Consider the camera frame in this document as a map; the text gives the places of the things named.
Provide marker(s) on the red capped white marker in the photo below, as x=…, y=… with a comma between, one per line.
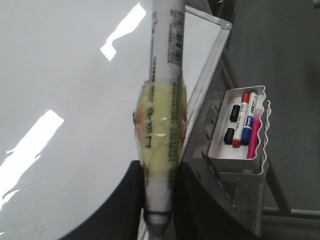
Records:
x=236, y=141

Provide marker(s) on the white wavy marker tray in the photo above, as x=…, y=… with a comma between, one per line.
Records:
x=232, y=163

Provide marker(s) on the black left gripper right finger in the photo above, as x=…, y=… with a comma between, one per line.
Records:
x=198, y=216

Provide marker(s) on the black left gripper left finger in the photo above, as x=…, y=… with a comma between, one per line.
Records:
x=118, y=218

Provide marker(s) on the white perforated stand panel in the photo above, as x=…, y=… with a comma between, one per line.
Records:
x=243, y=198

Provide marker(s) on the black marker cap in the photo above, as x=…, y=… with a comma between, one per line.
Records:
x=228, y=137
x=234, y=113

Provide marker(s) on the pink highlighter marker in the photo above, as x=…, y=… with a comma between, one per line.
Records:
x=254, y=139

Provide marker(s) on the white taped whiteboard marker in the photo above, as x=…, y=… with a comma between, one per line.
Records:
x=161, y=114

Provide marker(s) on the blue capped white marker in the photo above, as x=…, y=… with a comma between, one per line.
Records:
x=249, y=117

